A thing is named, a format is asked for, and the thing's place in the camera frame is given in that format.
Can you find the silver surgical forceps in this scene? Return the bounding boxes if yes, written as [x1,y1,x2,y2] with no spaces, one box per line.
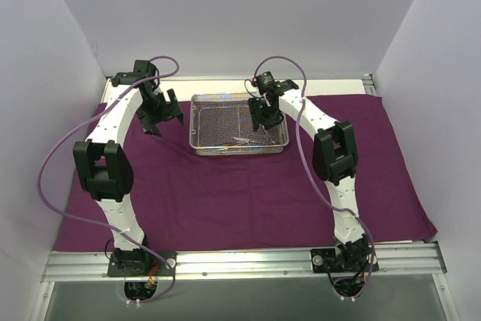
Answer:
[262,128,277,145]

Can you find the silver surgical scissors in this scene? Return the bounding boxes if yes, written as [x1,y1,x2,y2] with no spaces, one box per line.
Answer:
[221,137,262,147]

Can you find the metal mesh instrument tray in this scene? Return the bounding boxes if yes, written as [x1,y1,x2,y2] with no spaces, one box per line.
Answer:
[189,93,289,156]

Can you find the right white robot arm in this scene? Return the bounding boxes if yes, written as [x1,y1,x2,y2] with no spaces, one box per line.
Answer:
[248,75,368,271]

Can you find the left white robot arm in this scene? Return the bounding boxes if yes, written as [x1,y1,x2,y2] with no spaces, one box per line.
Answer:
[73,68,183,275]

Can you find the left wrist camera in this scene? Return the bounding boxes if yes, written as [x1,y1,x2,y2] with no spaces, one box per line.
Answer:
[133,59,157,77]

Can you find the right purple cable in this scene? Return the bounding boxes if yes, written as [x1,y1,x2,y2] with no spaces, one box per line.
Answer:
[252,55,377,295]

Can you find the purple cable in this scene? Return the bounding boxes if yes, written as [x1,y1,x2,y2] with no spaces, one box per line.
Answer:
[38,56,180,303]
[252,55,377,295]

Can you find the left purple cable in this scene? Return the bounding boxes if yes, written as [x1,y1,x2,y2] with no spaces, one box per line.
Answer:
[38,56,180,303]

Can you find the aluminium right side rail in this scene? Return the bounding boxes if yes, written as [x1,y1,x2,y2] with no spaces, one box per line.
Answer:
[362,74,377,96]

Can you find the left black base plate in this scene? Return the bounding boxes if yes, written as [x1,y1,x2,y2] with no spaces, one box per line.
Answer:
[107,250,177,277]

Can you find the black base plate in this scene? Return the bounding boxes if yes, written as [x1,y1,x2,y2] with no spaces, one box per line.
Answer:
[107,250,177,277]
[310,247,371,274]

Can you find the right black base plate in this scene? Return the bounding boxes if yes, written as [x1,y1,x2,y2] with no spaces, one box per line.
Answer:
[310,247,371,274]

